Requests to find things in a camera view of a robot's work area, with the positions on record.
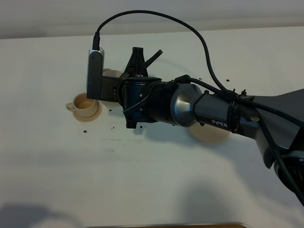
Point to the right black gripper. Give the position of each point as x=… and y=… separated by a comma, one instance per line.
x=144, y=99

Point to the beige saucer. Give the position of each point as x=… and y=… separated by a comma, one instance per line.
x=91, y=118
x=110, y=104

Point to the near beige saucer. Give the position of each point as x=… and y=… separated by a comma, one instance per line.
x=91, y=118

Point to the far beige saucer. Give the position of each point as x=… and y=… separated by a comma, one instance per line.
x=110, y=104

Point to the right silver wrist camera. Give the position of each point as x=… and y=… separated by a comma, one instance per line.
x=98, y=86

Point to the round beige teapot coaster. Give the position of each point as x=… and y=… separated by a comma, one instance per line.
x=209, y=134

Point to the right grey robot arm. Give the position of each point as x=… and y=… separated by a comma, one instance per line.
x=276, y=123

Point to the beige teacup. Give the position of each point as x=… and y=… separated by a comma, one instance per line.
x=83, y=106
x=111, y=73

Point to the near beige teacup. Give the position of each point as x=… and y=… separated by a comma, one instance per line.
x=83, y=106

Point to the far beige teacup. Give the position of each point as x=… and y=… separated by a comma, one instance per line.
x=111, y=73

